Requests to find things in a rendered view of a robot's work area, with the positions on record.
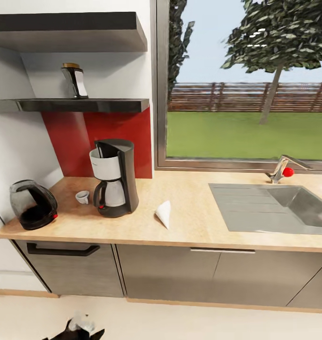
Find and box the paper coffee filter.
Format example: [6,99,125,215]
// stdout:
[155,201,171,229]

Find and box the electric kettle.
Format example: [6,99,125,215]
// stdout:
[10,179,57,230]

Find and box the bottle of coffee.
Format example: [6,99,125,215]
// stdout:
[61,63,90,99]

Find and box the coffee cup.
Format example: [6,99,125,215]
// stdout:
[75,191,90,204]

